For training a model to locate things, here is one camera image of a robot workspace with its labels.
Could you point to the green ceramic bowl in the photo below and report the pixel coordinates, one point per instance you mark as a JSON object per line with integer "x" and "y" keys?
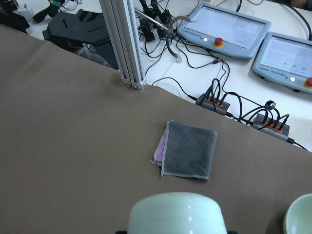
{"x": 298, "y": 218}

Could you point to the metal reacher grabber stick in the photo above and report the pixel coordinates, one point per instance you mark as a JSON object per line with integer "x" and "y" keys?
{"x": 158, "y": 24}

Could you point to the purple cloth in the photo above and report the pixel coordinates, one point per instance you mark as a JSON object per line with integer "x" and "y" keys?
{"x": 160, "y": 150}

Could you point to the black plastic bracket stand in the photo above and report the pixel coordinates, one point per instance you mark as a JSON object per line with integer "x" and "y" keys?
{"x": 71, "y": 31}

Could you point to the green plastic cup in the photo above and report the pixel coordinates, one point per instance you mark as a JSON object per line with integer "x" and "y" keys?
{"x": 176, "y": 213}

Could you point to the blue teach pendant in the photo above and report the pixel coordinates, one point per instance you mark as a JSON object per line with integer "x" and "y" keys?
{"x": 224, "y": 31}
{"x": 285, "y": 60}

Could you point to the aluminium frame post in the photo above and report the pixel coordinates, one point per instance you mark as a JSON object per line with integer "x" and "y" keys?
{"x": 121, "y": 23}

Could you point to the grey folded cloth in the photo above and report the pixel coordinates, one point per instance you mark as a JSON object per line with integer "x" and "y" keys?
{"x": 188, "y": 151}

